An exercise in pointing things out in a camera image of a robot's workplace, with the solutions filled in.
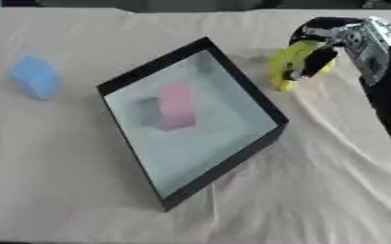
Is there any pink block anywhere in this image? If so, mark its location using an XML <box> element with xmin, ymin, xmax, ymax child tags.
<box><xmin>156</xmin><ymin>83</ymin><xmax>199</xmax><ymax>132</ymax></box>

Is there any yellow toy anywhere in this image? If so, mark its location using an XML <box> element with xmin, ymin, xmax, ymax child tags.
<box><xmin>265</xmin><ymin>39</ymin><xmax>338</xmax><ymax>92</ymax></box>

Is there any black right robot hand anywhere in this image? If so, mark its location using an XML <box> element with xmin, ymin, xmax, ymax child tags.
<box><xmin>282</xmin><ymin>16</ymin><xmax>368</xmax><ymax>81</ymax></box>

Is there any black box white inside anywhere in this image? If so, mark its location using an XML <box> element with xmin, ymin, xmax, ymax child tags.
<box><xmin>95</xmin><ymin>36</ymin><xmax>291</xmax><ymax>213</ymax></box>

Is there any light blue block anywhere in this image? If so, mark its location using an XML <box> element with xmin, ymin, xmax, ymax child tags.
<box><xmin>7</xmin><ymin>55</ymin><xmax>62</xmax><ymax>101</ymax></box>

